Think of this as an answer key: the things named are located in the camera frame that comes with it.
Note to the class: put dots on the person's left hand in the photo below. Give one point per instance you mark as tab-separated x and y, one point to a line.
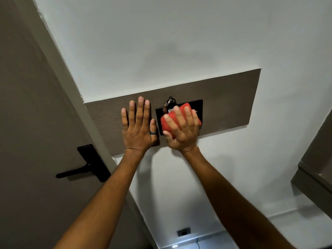
137	134

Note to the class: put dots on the person's right hand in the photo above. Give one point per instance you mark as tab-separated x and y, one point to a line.
182	136

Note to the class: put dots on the person's right thumb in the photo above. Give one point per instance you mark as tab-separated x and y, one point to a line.
167	136

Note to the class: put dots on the person's right little finger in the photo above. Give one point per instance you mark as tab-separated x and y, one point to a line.
195	117

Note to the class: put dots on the person's left thumb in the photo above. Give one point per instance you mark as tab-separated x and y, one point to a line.
153	127

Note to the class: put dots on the person's left middle finger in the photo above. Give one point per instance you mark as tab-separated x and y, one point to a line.
140	109

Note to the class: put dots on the person's right middle finger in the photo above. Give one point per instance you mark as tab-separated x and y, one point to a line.
179	116

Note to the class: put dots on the person's left little finger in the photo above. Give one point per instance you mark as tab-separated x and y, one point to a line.
124	118

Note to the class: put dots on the red cleaning cloth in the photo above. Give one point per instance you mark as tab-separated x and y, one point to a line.
166	121

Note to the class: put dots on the person's left forearm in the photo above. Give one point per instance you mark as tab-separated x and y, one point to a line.
103	199

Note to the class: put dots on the person's right forearm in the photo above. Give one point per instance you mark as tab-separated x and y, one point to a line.
233	202

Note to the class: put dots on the brown door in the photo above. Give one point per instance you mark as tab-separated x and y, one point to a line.
33	127

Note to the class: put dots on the brown wooden cabinet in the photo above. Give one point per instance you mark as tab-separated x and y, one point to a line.
315	176

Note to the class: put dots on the black wall switch plate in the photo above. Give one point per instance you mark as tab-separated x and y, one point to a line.
198	105

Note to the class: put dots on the brown wooden wall panel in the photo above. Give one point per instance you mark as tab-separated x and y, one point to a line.
225	101

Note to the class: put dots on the black wall socket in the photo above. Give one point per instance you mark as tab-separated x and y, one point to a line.
183	232

